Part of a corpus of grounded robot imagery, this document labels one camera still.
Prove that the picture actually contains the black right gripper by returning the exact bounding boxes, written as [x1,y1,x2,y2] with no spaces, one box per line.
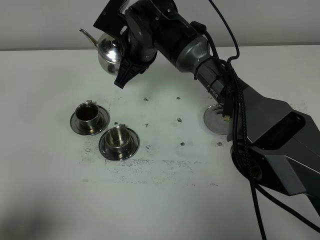
[93,0,208,89]

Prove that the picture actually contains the black and grey right robot arm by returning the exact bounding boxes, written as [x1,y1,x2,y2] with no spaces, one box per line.
[94,0,320,211]

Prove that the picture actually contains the far stainless steel saucer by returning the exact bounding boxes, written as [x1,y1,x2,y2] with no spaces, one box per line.
[69,105,110,136]

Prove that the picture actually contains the far stainless steel teacup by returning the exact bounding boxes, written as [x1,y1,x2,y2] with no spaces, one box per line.
[75,100,100,127]

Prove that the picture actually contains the stainless steel teacup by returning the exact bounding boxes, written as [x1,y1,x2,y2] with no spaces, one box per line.
[103,124,131,153]
[75,100,100,127]

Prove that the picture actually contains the near stainless steel teacup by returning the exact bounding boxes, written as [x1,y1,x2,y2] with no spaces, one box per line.
[103,124,131,153]

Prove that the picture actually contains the near stainless steel saucer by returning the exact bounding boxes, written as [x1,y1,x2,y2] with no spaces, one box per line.
[98,125,140,161]

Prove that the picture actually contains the stainless steel teapot saucer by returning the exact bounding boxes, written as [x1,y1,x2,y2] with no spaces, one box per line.
[203,103,229,135]

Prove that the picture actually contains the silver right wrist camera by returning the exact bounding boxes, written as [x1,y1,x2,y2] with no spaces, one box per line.
[118,0,130,13]

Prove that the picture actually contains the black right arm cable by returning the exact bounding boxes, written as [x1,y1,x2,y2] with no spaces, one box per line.
[192,0,320,240]

